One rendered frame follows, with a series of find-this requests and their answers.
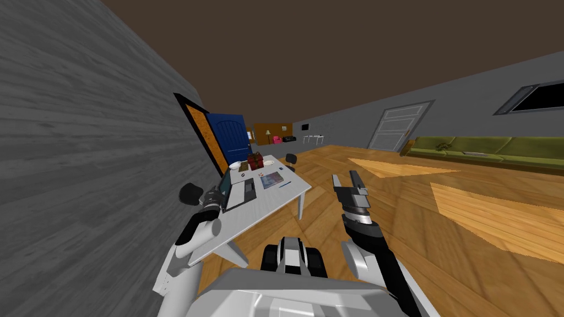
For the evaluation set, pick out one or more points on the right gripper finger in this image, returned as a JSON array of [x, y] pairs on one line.
[[356, 179], [336, 181]]

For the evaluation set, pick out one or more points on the open laptop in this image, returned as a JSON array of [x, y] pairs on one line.
[[238, 193]]

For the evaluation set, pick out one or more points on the brown book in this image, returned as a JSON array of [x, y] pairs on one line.
[[244, 167]]

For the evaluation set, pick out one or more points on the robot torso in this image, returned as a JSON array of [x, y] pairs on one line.
[[286, 299]]

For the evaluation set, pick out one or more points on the black wall television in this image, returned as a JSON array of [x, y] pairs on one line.
[[305, 127]]

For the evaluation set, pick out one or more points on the red box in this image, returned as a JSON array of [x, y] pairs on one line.
[[255, 161]]

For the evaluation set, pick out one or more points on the blue magazine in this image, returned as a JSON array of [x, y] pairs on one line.
[[272, 179]]

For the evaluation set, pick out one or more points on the floor lamp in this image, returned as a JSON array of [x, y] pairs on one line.
[[268, 134]]

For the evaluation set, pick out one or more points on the white bowl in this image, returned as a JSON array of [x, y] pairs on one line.
[[234, 165]]

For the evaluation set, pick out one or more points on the white desk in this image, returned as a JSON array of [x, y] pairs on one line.
[[264, 207]]

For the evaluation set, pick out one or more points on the black sofa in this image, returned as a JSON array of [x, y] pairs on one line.
[[289, 139]]

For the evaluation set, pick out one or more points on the blue pen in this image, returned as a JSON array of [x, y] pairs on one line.
[[284, 184]]

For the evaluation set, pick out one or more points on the green sofa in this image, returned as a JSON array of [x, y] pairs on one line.
[[498, 149]]

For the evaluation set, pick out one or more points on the dark window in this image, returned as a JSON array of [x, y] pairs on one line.
[[539, 99]]

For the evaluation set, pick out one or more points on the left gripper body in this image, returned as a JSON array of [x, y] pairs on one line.
[[214, 197]]

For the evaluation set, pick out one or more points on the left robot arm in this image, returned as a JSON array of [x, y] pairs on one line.
[[194, 240]]

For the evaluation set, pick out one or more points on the orange door with black frame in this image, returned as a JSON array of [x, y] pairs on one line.
[[205, 130]]

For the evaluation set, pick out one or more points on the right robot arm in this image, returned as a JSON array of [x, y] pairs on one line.
[[374, 251]]

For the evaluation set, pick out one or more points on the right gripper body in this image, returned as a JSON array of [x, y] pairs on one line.
[[354, 198]]

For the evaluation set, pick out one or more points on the grey panelled door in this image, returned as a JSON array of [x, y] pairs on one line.
[[396, 127]]

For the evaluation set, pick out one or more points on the pink armchair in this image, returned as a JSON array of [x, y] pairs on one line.
[[276, 140]]

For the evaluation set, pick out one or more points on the small white table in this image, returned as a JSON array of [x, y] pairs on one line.
[[313, 137]]

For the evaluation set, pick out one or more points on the black office chair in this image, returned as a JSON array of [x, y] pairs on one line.
[[291, 159], [190, 193]]

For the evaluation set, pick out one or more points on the blue door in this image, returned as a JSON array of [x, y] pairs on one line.
[[231, 136]]

